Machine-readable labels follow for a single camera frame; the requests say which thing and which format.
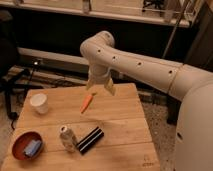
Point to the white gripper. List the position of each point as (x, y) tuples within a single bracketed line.
[(99, 74)]

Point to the orange pepper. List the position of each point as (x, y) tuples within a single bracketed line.
[(87, 100)]

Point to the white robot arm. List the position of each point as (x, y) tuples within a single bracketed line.
[(192, 86)]

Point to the black striped box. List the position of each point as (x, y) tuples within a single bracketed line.
[(92, 138)]

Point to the white paper cup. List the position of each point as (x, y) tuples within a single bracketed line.
[(40, 103)]

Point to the silver drink can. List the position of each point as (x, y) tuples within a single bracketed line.
[(68, 138)]

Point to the black office chair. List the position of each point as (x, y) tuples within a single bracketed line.
[(9, 57)]

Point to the red bowl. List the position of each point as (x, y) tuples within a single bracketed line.
[(22, 141)]

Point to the blue sponge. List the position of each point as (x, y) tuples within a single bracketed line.
[(32, 148)]

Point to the metal pole stand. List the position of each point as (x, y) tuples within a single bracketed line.
[(170, 40)]

